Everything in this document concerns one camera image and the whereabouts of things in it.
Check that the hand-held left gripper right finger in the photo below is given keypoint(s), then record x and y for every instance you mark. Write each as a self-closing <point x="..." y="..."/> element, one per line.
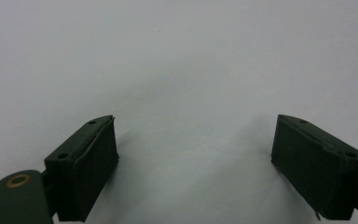
<point x="313" y="168"/>

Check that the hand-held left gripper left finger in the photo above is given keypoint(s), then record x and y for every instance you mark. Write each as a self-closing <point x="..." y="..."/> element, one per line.
<point x="84" y="168"/>

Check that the white table cover board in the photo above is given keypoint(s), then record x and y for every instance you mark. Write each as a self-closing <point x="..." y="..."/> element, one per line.
<point x="180" y="62"/>

